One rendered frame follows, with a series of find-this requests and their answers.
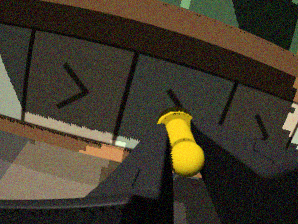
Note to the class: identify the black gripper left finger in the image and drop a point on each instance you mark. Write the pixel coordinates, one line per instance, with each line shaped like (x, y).
(140, 191)

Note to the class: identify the yellow game pawn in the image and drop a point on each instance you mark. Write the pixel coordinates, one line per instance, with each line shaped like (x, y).
(185, 155)

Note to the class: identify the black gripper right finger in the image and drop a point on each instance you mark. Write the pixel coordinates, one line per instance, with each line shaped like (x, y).
(248, 180)

